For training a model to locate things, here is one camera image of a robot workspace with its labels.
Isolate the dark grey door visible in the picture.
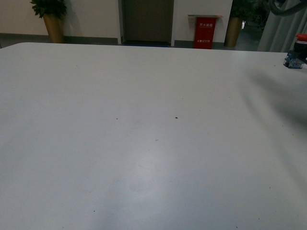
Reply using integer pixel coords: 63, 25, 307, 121
122, 0, 174, 43

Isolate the grey curtain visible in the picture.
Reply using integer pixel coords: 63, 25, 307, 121
258, 0, 307, 52

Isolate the left potted plant gold vase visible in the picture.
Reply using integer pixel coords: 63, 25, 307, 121
30, 0, 67, 44

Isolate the red fire extinguisher cabinet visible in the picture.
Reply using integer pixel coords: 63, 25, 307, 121
188, 14, 223, 49

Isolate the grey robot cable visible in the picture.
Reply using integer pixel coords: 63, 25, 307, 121
268, 0, 307, 17

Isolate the right potted plant gold vase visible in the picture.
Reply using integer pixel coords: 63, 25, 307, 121
224, 0, 259, 47

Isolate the red mushroom push button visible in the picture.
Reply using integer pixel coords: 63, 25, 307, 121
283, 34, 307, 69

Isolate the potted plant gold vase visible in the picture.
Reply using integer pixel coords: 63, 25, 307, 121
224, 0, 259, 47
30, 0, 67, 44

